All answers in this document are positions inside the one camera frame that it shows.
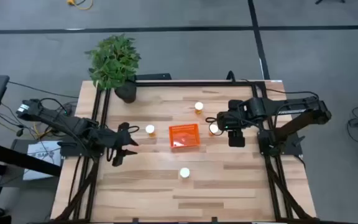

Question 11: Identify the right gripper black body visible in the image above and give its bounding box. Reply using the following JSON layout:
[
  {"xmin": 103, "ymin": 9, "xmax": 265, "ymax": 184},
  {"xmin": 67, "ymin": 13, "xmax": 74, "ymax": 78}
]
[{"xmin": 217, "ymin": 110, "xmax": 247, "ymax": 132}]

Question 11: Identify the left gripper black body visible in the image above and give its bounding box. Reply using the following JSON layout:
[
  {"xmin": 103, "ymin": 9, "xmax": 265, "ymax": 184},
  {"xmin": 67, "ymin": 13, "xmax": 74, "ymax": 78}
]
[{"xmin": 99, "ymin": 128, "xmax": 129, "ymax": 156}]

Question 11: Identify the orange plastic slotted basket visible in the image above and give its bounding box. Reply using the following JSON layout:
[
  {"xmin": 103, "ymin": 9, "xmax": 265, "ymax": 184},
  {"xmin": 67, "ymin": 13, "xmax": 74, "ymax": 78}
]
[{"xmin": 168, "ymin": 123, "xmax": 201, "ymax": 149}]

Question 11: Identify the black power strip green light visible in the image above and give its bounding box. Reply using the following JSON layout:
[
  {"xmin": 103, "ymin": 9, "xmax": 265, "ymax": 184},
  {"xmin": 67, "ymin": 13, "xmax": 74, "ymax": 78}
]
[{"xmin": 60, "ymin": 104, "xmax": 73, "ymax": 118}]

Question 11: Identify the black flat box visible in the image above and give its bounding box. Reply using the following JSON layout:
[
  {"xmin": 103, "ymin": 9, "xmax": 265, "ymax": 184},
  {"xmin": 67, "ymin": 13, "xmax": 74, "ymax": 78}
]
[{"xmin": 134, "ymin": 73, "xmax": 172, "ymax": 82}]

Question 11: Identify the green plant in black pot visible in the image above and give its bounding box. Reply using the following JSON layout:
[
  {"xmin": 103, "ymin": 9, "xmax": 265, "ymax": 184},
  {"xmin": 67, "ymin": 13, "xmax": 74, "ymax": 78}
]
[{"xmin": 85, "ymin": 33, "xmax": 142, "ymax": 104}]

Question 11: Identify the white printed cardboard box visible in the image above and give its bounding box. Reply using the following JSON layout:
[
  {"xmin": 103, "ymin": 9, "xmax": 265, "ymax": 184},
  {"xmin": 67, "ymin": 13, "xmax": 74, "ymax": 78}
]
[{"xmin": 22, "ymin": 141, "xmax": 62, "ymax": 181}]

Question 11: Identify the black metal desk bar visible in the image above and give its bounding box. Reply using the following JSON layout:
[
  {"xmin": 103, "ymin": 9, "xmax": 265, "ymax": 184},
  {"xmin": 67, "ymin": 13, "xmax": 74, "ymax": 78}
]
[{"xmin": 0, "ymin": 139, "xmax": 62, "ymax": 177}]

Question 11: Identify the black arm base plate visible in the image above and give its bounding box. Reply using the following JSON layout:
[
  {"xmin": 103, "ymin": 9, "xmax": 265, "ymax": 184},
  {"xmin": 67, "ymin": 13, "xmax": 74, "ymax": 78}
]
[
  {"xmin": 257, "ymin": 130, "xmax": 303, "ymax": 156},
  {"xmin": 59, "ymin": 133, "xmax": 105, "ymax": 158}
]

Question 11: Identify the black aluminium table frame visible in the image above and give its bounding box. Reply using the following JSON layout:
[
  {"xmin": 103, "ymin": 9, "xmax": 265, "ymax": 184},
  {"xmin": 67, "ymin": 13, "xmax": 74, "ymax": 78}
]
[{"xmin": 53, "ymin": 79, "xmax": 318, "ymax": 224}]

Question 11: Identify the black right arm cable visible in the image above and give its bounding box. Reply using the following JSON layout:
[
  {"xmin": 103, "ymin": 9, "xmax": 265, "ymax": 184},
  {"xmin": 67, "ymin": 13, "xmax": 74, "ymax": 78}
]
[{"xmin": 264, "ymin": 88, "xmax": 320, "ymax": 103}]

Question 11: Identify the coiled yellow cable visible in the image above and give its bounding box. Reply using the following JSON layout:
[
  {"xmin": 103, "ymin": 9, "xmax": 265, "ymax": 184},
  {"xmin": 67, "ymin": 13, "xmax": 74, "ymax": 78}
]
[{"xmin": 33, "ymin": 123, "xmax": 55, "ymax": 139}]

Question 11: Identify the yellow cable with plug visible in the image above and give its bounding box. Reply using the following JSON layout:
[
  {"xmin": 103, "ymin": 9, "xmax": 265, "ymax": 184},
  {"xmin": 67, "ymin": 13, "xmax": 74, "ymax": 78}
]
[{"xmin": 67, "ymin": 0, "xmax": 94, "ymax": 11}]

